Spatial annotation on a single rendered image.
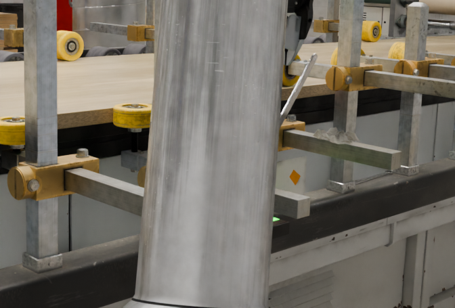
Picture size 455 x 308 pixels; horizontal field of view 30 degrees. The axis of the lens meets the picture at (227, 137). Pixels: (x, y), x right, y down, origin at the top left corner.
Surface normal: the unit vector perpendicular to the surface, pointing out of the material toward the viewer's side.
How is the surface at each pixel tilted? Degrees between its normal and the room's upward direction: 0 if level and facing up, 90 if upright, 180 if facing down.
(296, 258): 90
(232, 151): 73
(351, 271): 90
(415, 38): 90
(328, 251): 90
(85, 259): 0
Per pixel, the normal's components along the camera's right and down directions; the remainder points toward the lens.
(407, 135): -0.71, 0.11
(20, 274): 0.04, -0.98
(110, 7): 0.16, 0.20
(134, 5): 0.73, 0.16
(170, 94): -0.64, -0.14
